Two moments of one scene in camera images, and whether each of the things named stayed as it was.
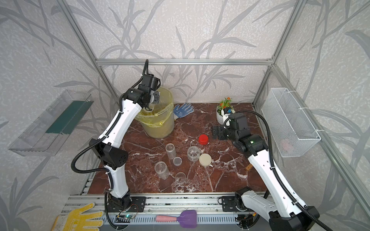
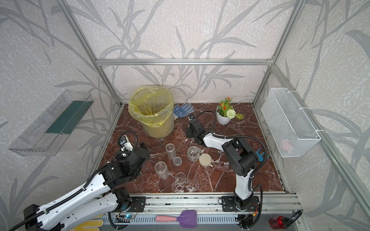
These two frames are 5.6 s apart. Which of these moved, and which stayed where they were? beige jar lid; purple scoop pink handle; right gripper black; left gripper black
Moved: right gripper black; left gripper black
Stayed: beige jar lid; purple scoop pink handle
